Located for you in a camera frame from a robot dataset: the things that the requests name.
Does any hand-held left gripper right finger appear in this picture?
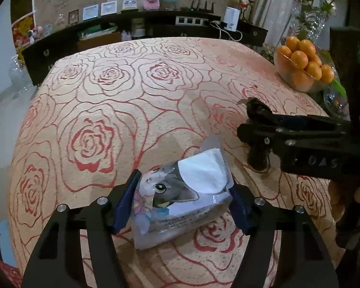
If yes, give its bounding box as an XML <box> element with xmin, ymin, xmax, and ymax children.
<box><xmin>228</xmin><ymin>182</ymin><xmax>340</xmax><ymax>288</ymax></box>

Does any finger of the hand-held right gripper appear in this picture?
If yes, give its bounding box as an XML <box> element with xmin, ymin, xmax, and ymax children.
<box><xmin>250</xmin><ymin>112</ymin><xmax>352</xmax><ymax>131</ymax></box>
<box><xmin>236</xmin><ymin>122</ymin><xmax>349</xmax><ymax>157</ymax></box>

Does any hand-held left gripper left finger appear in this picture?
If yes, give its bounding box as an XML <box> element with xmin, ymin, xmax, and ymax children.
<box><xmin>20</xmin><ymin>170</ymin><xmax>142</xmax><ymax>288</ymax></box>

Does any cat print tissue pack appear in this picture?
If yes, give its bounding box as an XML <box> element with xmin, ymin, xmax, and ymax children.
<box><xmin>129</xmin><ymin>135</ymin><xmax>236</xmax><ymax>250</ymax></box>

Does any red mesh wastebasket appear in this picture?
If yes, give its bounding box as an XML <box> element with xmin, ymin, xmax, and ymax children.
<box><xmin>0</xmin><ymin>259</ymin><xmax>22</xmax><ymax>288</ymax></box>

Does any person's right hand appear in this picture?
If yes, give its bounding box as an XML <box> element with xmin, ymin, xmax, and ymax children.
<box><xmin>328</xmin><ymin>178</ymin><xmax>360</xmax><ymax>221</ymax></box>

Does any glass candy dish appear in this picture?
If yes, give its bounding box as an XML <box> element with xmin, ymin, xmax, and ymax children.
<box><xmin>324</xmin><ymin>84</ymin><xmax>348</xmax><ymax>117</ymax></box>

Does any glass fruit bowl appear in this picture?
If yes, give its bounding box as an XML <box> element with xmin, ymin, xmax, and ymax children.
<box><xmin>273</xmin><ymin>49</ymin><xmax>336</xmax><ymax>93</ymax></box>

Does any pile of oranges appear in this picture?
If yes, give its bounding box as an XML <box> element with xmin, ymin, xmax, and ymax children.
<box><xmin>276</xmin><ymin>36</ymin><xmax>335</xmax><ymax>92</ymax></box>

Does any rose-patterned tablecloth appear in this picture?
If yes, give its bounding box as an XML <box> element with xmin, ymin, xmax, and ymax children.
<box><xmin>9</xmin><ymin>37</ymin><xmax>345</xmax><ymax>288</ymax></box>

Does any glass vase with flowers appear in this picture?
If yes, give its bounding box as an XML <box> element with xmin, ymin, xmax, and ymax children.
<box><xmin>291</xmin><ymin>0</ymin><xmax>348</xmax><ymax>48</ymax></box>

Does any striped curtain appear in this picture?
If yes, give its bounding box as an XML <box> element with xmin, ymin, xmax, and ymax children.
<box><xmin>252</xmin><ymin>0</ymin><xmax>300</xmax><ymax>36</ymax></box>

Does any white box appliance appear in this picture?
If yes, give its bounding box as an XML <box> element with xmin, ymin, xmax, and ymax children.
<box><xmin>225</xmin><ymin>7</ymin><xmax>240</xmax><ymax>32</ymax></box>

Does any blue floor mat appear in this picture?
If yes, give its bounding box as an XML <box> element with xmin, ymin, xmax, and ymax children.
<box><xmin>0</xmin><ymin>220</ymin><xmax>18</xmax><ymax>267</ymax></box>

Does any red white figurine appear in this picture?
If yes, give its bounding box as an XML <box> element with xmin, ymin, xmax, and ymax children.
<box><xmin>238</xmin><ymin>0</ymin><xmax>254</xmax><ymax>21</ymax></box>

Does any white power strip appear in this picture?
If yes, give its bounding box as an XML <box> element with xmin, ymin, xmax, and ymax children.
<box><xmin>175</xmin><ymin>16</ymin><xmax>204</xmax><ymax>25</ymax></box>

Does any black router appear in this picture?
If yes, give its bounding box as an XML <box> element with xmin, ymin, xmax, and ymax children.
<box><xmin>189</xmin><ymin>0</ymin><xmax>215</xmax><ymax>14</ymax></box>

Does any brown box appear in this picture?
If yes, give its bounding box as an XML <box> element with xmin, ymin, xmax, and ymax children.
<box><xmin>77</xmin><ymin>31</ymin><xmax>121</xmax><ymax>50</ymax></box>

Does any clear water jug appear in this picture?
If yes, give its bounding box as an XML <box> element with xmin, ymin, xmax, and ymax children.
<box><xmin>8</xmin><ymin>57</ymin><xmax>33</xmax><ymax>96</ymax></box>

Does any dark wooden cabinet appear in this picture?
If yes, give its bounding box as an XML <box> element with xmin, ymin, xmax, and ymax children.
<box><xmin>22</xmin><ymin>10</ymin><xmax>269</xmax><ymax>86</ymax></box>

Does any metal tin can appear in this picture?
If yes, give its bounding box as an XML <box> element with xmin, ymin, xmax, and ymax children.
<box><xmin>131</xmin><ymin>18</ymin><xmax>146</xmax><ymax>38</ymax></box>

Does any green paper stack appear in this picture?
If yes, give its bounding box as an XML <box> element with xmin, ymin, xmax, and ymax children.
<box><xmin>78</xmin><ymin>24</ymin><xmax>117</xmax><ymax>39</ymax></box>

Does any red floral poster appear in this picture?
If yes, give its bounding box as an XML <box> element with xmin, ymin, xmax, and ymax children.
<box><xmin>11</xmin><ymin>13</ymin><xmax>36</xmax><ymax>57</ymax></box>

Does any white cable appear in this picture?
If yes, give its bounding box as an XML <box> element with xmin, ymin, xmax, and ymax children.
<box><xmin>210</xmin><ymin>21</ymin><xmax>243</xmax><ymax>41</ymax></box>

